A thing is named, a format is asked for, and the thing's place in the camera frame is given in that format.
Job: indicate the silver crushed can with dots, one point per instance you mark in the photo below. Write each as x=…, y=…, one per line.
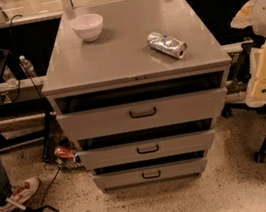
x=167, y=45

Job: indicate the grey top drawer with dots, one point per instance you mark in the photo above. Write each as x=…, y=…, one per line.
x=143, y=115

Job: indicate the clear plastic water bottle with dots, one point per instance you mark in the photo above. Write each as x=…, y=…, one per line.
x=27, y=67

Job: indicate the white ceramic bowl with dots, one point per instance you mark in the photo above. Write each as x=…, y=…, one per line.
x=88, y=27

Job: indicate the white red sneaker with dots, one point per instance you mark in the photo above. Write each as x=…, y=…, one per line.
x=21, y=193

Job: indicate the clear plastic cup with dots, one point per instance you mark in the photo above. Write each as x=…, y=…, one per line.
x=9, y=77

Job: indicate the orange plastic bottle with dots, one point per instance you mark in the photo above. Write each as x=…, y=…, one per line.
x=67, y=153

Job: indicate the grey metal drawer cabinet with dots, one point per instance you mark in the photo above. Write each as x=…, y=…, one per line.
x=120, y=68

